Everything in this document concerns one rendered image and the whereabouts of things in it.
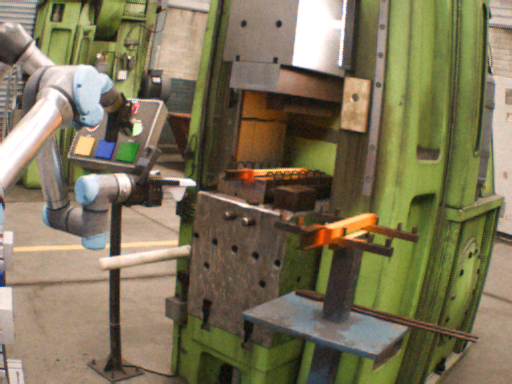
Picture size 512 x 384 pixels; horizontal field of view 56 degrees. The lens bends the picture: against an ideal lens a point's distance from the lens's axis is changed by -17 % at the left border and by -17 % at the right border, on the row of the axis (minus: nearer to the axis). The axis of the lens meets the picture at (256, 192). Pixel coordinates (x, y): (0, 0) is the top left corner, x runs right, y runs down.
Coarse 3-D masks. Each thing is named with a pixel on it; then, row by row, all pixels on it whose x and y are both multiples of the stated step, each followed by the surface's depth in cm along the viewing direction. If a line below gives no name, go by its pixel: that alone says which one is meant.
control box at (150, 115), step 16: (144, 112) 205; (160, 112) 206; (96, 128) 206; (144, 128) 202; (160, 128) 209; (96, 144) 204; (144, 144) 200; (80, 160) 203; (96, 160) 201; (112, 160) 200
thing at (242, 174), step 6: (246, 168) 185; (282, 168) 201; (288, 168) 203; (294, 168) 206; (300, 168) 208; (228, 174) 177; (234, 174) 179; (240, 174) 181; (246, 174) 184; (252, 174) 183; (258, 174) 187; (228, 180) 177; (234, 180) 179; (240, 180) 181; (246, 180) 184; (252, 180) 184
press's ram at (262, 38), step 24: (240, 0) 183; (264, 0) 177; (288, 0) 171; (312, 0) 173; (336, 0) 184; (240, 24) 184; (264, 24) 177; (288, 24) 171; (312, 24) 176; (336, 24) 182; (240, 48) 184; (264, 48) 178; (288, 48) 172; (312, 48) 178; (336, 48) 189; (336, 72) 192
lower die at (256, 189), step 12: (264, 180) 181; (276, 180) 185; (288, 180) 190; (300, 180) 195; (324, 180) 208; (228, 192) 191; (240, 192) 187; (252, 192) 184; (264, 192) 181; (324, 192) 209
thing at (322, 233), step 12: (360, 216) 146; (372, 216) 149; (312, 228) 121; (324, 228) 124; (336, 228) 129; (348, 228) 135; (360, 228) 143; (300, 240) 119; (312, 240) 121; (324, 240) 125
